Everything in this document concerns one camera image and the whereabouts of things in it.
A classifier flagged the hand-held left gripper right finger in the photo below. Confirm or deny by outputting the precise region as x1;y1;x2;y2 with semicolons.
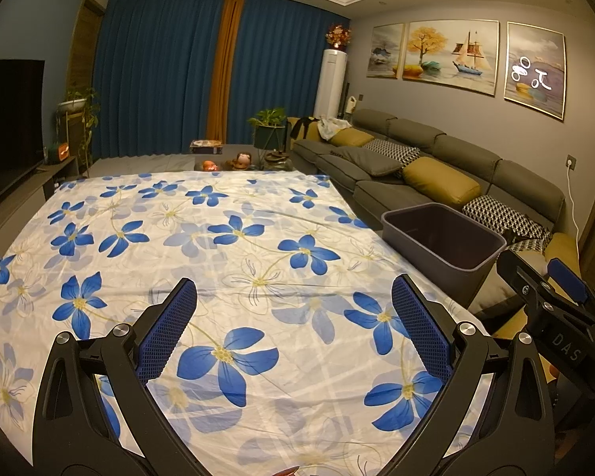
392;274;556;476

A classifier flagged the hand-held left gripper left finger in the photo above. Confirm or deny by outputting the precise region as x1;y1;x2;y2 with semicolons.
32;278;199;476

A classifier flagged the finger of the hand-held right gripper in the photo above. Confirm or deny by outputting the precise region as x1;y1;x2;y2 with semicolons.
547;258;595;325
496;249;595;328

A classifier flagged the dark grey plastic bin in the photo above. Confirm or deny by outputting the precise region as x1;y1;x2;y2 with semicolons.
381;203;507;308

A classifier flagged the striped houndstooth pillow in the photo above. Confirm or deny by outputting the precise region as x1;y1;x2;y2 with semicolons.
508;238;551;256

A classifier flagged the light grey pillow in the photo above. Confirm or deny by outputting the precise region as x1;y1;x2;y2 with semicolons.
468;258;531;318

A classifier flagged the large houndstooth pillow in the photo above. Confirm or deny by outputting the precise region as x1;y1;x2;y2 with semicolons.
462;196;551;241

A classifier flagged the blue floral bedsheet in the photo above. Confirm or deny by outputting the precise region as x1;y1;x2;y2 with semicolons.
0;171;497;476

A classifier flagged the large yellow pillow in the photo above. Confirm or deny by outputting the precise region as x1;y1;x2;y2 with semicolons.
401;157;482;204

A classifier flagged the grey sectional sofa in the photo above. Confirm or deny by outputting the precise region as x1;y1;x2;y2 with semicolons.
288;107;583;338

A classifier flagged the small houndstooth pillow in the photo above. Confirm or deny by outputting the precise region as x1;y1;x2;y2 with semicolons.
364;139;421;167

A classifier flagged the dark grey pillow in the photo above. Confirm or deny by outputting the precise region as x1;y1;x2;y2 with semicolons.
331;146;405;177

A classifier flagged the dark coffee table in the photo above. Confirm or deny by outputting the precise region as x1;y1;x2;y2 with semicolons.
188;144;298;174

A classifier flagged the grey television stand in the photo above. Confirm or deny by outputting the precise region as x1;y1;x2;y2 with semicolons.
0;156;79;259

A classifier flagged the framed painting with light glare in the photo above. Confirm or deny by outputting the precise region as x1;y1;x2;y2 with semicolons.
503;21;567;120

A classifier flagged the small yellow pillow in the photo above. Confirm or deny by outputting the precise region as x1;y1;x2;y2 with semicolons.
330;129;375;148

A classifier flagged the leafy plant in dark pot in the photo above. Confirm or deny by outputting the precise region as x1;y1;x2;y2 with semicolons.
248;107;287;152

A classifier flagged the white cloth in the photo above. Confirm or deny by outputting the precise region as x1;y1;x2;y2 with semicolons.
318;117;352;140

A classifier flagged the metal plant stand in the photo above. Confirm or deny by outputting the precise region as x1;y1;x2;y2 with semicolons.
62;111;92;179

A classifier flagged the wide framed sailboat painting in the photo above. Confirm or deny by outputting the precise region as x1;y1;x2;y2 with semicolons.
401;20;500;95

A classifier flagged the trailing plant in white pot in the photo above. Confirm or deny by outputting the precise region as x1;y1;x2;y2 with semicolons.
57;86;100;174

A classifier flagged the black television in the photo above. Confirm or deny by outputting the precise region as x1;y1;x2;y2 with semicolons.
0;59;46;219

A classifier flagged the blue curtain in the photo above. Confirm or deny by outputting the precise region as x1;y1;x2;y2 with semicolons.
228;0;352;146
92;0;226;159

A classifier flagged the small framed landscape painting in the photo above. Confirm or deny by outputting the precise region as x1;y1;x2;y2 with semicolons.
366;23;406;79

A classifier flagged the white standing air conditioner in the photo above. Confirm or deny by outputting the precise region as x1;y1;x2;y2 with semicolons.
313;50;349;119

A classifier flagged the orange curtain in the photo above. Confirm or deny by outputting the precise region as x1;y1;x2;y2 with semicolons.
205;0;244;144

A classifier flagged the red and gold flower ornament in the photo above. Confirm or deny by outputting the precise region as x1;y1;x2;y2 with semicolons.
326;23;352;51

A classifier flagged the white cable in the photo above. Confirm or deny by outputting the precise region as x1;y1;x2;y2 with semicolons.
568;163;581;244

